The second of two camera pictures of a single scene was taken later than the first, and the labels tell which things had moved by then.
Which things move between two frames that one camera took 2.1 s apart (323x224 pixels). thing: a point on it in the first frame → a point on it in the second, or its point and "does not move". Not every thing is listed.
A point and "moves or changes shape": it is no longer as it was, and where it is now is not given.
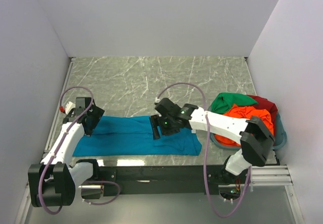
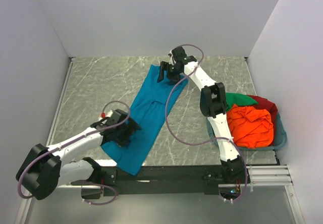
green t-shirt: [224, 101] does not move
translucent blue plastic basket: [280, 135] does not move
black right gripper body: [168, 127] → [174, 74]
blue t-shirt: [132, 135] moves or changes shape
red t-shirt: [265, 104] does not move
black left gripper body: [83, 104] → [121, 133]
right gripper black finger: [154, 121] → [164, 66]
